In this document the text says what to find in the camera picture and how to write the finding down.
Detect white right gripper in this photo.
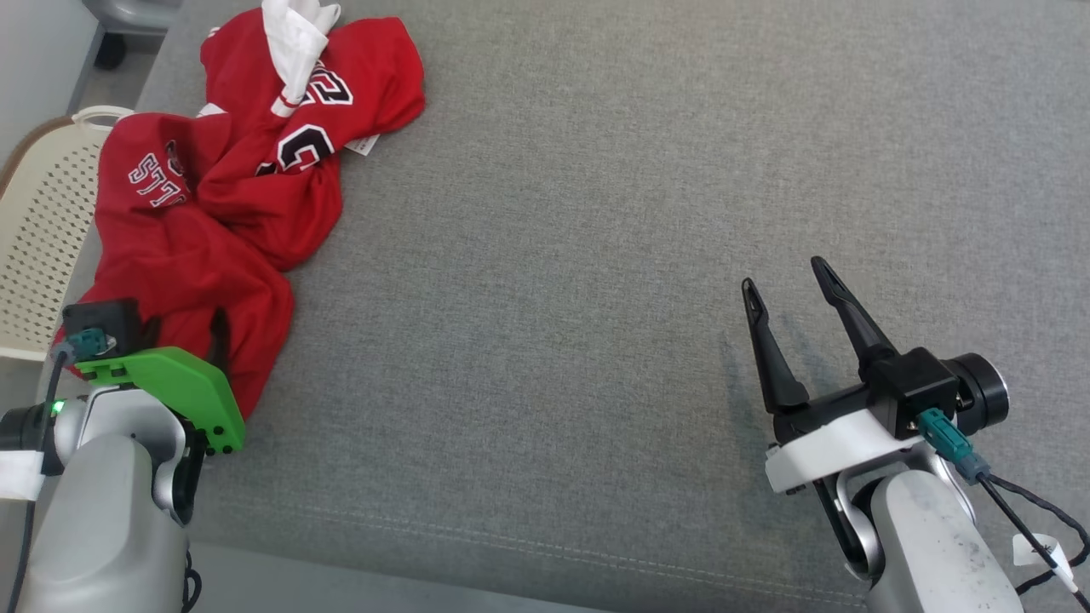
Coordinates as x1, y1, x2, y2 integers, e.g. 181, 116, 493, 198
741, 255, 929, 495

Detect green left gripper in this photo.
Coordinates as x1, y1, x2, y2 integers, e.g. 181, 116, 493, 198
75, 306, 248, 456

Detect red shorts with white stripe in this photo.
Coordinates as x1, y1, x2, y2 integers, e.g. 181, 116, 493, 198
53, 102, 296, 422

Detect red white basketball jersey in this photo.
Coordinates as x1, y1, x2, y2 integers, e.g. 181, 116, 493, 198
183, 0, 427, 273

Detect beige perforated laundry basket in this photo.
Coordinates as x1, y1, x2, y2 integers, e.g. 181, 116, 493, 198
0, 106, 137, 363

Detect grey fabric sofa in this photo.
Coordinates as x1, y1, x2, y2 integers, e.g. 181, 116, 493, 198
38, 0, 1090, 613

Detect left cable with teal plug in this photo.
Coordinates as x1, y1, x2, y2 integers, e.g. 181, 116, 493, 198
4, 330, 118, 613

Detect cable with teal plug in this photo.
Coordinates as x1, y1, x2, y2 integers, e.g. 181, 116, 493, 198
4, 330, 118, 613
917, 407, 1090, 597

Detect right cable with teal plug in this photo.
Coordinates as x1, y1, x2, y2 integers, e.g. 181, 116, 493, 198
917, 407, 1090, 597

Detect white tape label left cable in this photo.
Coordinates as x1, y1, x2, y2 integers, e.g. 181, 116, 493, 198
0, 450, 43, 501

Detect white tape label cable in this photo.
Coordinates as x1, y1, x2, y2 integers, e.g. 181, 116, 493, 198
1012, 532, 1078, 588
0, 450, 43, 501

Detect black left arm cable bundle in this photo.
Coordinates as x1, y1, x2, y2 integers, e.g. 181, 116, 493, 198
181, 549, 204, 613

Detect white tape label right cable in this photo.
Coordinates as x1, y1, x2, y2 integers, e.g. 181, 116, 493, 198
1012, 532, 1078, 588

